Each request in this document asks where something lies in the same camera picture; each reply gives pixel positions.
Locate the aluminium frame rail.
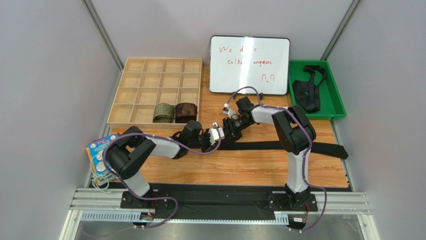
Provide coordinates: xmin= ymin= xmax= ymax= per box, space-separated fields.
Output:
xmin=60 ymin=183 xmax=379 ymax=240

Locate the black tie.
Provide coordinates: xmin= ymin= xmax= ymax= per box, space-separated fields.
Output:
xmin=216 ymin=140 xmax=349 ymax=160

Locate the wooden compartment organizer box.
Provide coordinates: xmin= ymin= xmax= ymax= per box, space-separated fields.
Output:
xmin=107 ymin=57 xmax=204 ymax=129

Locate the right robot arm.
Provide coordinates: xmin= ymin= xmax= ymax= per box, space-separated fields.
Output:
xmin=220 ymin=97 xmax=316 ymax=210

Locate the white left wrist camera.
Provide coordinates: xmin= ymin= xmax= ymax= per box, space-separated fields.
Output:
xmin=208 ymin=122 xmax=225 ymax=145

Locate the red children's book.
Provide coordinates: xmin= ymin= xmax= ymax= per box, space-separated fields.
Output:
xmin=85 ymin=132 xmax=122 ymax=182

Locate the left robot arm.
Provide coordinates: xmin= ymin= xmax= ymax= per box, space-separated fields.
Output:
xmin=102 ymin=120 xmax=242 ymax=203

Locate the white whiteboard with red writing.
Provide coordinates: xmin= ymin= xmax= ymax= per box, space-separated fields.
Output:
xmin=209 ymin=35 xmax=291 ymax=96

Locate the green patterned rolled tie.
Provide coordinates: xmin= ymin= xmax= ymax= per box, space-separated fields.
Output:
xmin=153 ymin=102 xmax=175 ymax=123

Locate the dark striped tie in bin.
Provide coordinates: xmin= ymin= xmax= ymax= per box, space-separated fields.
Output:
xmin=292 ymin=65 xmax=328 ymax=114

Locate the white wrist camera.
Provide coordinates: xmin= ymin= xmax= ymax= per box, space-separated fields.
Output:
xmin=222 ymin=103 xmax=238 ymax=119
xmin=208 ymin=122 xmax=225 ymax=145

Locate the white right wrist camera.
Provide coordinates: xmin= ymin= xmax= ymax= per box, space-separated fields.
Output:
xmin=222 ymin=103 xmax=238 ymax=119

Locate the green plastic bin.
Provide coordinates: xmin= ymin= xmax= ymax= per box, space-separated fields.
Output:
xmin=288 ymin=60 xmax=347 ymax=120

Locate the brown red rolled tie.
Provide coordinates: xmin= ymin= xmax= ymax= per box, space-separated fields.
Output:
xmin=174 ymin=102 xmax=198 ymax=124

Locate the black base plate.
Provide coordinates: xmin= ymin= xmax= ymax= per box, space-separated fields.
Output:
xmin=120 ymin=183 xmax=322 ymax=221

